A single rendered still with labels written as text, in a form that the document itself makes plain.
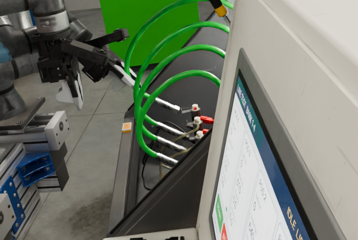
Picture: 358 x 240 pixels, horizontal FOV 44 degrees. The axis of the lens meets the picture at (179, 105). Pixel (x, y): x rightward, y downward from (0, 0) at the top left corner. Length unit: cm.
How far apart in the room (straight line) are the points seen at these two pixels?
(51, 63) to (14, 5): 16
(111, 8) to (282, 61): 407
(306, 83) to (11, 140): 137
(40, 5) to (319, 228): 83
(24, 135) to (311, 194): 136
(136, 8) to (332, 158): 421
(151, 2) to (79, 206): 233
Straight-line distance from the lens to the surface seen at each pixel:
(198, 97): 162
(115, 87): 124
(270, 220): 49
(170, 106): 127
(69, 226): 276
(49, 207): 296
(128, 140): 149
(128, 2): 451
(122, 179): 131
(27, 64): 164
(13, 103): 165
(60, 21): 107
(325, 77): 39
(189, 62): 156
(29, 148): 168
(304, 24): 47
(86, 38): 126
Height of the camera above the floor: 168
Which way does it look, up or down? 26 degrees down
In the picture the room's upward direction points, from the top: 8 degrees counter-clockwise
